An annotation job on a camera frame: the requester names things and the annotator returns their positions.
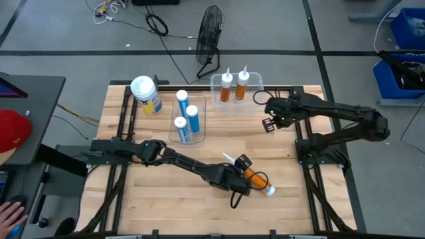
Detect dark laptop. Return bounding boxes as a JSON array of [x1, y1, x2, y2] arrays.
[[0, 71, 29, 99]]

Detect black coiled floor cable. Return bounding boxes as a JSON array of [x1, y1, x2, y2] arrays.
[[145, 13, 169, 37]]

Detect white cable bundle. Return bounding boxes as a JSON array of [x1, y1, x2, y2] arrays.
[[92, 0, 129, 25]]

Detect black floor box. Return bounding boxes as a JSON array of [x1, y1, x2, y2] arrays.
[[131, 0, 180, 6]]

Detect dark grey desk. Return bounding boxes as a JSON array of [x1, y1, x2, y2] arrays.
[[0, 74, 66, 167]]

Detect Lysol wipes canister yellow label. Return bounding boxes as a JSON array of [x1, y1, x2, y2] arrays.
[[129, 75, 163, 116]]

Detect orange sealant tube white nozzle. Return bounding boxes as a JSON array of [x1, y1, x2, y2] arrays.
[[219, 67, 234, 104], [221, 152, 277, 197], [234, 65, 250, 102]]

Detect blue floor bin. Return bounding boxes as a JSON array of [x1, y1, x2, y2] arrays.
[[372, 52, 425, 100], [389, 7, 425, 50]]

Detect blue silicone tube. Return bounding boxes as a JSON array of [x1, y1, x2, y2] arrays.
[[175, 89, 189, 120], [173, 116, 193, 144], [185, 105, 201, 135]]

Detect large clear plastic bin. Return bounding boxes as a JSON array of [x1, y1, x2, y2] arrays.
[[210, 72, 266, 117]]

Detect black floor fan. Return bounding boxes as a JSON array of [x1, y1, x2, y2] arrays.
[[195, 5, 224, 80]]

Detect person's hand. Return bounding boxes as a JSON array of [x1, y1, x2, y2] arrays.
[[0, 201, 29, 239]]

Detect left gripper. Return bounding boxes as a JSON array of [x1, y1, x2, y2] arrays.
[[211, 153, 253, 197]]

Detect red cap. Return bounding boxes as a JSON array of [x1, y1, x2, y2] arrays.
[[0, 109, 33, 154]]

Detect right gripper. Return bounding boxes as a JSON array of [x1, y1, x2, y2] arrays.
[[262, 94, 297, 133]]

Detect person's shoe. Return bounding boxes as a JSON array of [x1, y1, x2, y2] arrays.
[[54, 217, 76, 237]]

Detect small clear plastic container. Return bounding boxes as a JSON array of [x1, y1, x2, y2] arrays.
[[168, 94, 207, 147]]

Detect black computer mouse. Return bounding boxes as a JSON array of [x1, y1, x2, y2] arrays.
[[6, 195, 29, 239]]

